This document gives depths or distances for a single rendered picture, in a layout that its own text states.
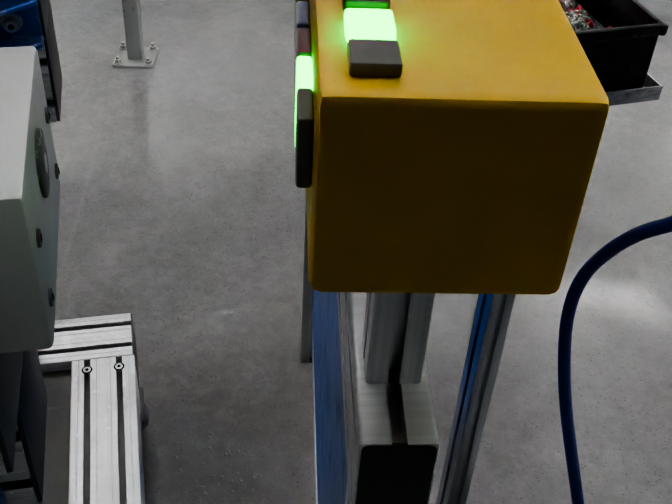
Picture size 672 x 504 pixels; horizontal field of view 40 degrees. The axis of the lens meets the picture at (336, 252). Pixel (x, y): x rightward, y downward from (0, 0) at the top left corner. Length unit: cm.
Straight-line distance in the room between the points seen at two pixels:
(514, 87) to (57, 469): 106
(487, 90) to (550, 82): 2
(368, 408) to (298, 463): 106
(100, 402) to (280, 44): 155
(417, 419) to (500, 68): 21
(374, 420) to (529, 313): 138
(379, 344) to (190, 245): 147
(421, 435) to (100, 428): 87
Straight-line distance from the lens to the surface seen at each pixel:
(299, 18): 39
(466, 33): 35
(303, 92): 33
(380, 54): 32
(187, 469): 153
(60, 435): 133
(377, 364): 48
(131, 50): 257
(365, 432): 47
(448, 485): 128
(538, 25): 37
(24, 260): 42
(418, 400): 49
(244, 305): 179
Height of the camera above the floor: 123
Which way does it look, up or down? 40 degrees down
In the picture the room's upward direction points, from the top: 4 degrees clockwise
